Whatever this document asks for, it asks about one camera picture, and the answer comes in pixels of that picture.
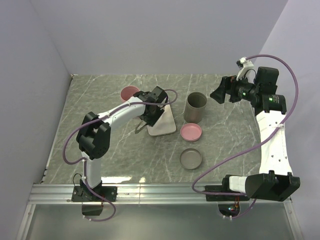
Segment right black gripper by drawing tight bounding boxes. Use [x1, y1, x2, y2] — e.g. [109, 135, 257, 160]
[209, 72, 260, 104]

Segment metal food tongs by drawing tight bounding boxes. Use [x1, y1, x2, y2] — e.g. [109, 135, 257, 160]
[134, 120, 148, 134]

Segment white rectangular plate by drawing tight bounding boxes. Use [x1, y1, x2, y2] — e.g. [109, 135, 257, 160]
[147, 105, 177, 137]

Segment pink cylindrical container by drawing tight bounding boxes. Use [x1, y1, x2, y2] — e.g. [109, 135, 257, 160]
[120, 85, 140, 103]

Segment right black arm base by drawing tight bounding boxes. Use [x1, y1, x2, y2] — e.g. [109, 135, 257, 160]
[204, 185, 250, 202]

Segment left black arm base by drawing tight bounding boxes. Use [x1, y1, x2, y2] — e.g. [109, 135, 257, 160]
[71, 185, 118, 202]

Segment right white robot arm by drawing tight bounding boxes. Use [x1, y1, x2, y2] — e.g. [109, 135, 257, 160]
[210, 67, 301, 202]

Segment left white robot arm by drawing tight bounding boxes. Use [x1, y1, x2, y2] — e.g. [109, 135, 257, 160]
[76, 86, 169, 201]

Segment grey cylindrical container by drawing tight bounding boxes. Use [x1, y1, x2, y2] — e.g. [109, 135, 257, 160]
[183, 92, 207, 124]

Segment pink round lid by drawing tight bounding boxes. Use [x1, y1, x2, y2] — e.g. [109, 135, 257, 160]
[180, 123, 202, 142]

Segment grey round lid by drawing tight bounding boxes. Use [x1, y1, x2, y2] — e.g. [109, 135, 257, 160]
[179, 148, 203, 170]

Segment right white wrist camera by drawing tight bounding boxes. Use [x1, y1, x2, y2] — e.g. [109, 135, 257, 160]
[236, 57, 254, 81]

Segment aluminium rail frame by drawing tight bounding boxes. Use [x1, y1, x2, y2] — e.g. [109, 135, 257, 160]
[27, 182, 293, 206]

